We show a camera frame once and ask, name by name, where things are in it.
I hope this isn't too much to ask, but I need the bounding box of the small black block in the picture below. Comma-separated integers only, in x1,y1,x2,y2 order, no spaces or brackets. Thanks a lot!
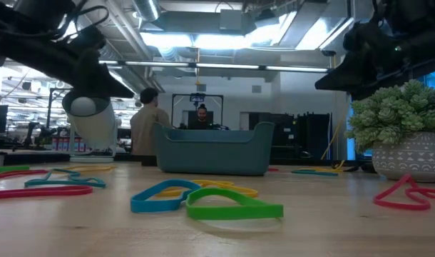
359,161,379,174

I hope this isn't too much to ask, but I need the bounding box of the long ceiling light bar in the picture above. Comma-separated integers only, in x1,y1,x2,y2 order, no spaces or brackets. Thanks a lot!
98,59,335,74

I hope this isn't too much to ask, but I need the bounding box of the grey rectangular duct box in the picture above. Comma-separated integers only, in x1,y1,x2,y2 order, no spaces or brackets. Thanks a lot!
219,9,257,36

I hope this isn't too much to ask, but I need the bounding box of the silver round air duct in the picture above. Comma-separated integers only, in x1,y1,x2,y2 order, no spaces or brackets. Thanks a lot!
131,0,161,22

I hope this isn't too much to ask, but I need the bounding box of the person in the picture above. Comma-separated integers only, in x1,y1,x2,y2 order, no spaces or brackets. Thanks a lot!
129,87,173,156
188,103,215,131

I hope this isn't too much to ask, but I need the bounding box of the black storage cabinet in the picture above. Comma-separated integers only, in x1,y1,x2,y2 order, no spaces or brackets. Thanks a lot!
248,113,297,160
296,112,333,161

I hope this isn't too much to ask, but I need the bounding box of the row of colourful boxes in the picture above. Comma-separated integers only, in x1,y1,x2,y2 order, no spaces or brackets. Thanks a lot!
51,136,87,153

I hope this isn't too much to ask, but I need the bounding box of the teal plastic bin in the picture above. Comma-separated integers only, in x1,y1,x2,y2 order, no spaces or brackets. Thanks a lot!
153,121,276,177

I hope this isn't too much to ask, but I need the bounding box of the green rubber band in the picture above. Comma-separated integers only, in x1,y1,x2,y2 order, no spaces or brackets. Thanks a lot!
0,165,31,175
185,187,285,221

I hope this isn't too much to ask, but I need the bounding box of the yellow hanging cable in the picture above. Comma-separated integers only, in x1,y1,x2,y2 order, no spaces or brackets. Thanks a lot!
319,103,348,161

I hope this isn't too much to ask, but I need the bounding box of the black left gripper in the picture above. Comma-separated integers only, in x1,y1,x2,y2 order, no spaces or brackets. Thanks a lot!
39,25,135,99

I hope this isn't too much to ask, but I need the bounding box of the yellow rubber band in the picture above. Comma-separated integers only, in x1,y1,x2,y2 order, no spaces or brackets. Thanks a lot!
155,179,260,199
52,163,118,175
298,159,347,174

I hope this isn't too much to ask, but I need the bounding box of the teal rubber band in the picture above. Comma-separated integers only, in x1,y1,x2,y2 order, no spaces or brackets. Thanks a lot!
24,168,108,189
291,168,339,177

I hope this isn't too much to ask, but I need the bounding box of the blue rubber band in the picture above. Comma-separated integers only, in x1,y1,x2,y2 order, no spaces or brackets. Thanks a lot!
130,178,203,214

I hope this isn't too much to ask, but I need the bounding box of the green artificial succulent plant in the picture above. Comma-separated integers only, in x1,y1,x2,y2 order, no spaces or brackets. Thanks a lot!
344,79,435,154

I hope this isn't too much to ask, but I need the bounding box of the white patterned plant pot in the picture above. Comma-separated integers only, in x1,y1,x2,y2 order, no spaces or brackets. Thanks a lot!
371,131,435,183

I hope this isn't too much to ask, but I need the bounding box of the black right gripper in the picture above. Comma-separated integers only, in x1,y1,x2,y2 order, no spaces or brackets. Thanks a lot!
315,21,418,94

